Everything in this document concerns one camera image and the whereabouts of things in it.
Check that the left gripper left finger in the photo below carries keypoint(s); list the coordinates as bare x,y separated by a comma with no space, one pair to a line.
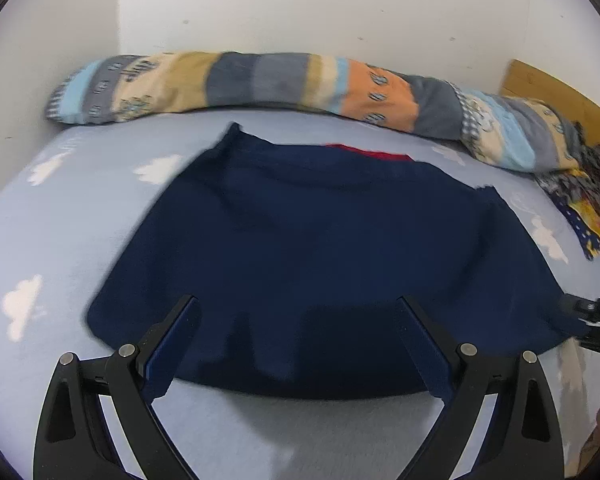
74,440

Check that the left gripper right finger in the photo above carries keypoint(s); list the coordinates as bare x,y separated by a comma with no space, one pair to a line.
522,439

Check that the navy work jacket red collar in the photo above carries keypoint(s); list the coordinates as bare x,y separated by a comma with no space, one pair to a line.
298,255

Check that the patterned crumpled cloth pile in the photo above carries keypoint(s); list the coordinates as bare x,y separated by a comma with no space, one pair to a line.
576,193

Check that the striped patchwork rolled quilt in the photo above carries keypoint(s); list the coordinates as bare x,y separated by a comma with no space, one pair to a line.
517,134

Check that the light blue cloud bedsheet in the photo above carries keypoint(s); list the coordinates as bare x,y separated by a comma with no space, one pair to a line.
63,220

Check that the wooden headboard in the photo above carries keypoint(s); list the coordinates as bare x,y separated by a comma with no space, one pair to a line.
526,81

